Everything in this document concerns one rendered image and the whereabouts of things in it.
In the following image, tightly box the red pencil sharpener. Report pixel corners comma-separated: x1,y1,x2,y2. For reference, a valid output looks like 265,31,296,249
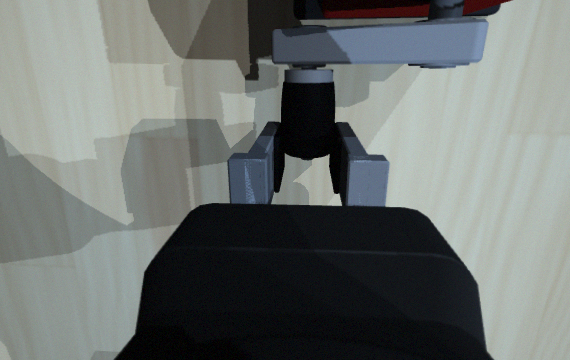
271,0,512,160

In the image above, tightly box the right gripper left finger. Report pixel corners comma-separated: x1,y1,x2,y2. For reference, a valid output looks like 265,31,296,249
227,122,285,204

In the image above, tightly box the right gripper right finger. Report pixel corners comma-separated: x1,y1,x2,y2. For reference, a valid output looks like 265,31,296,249
329,122,390,207

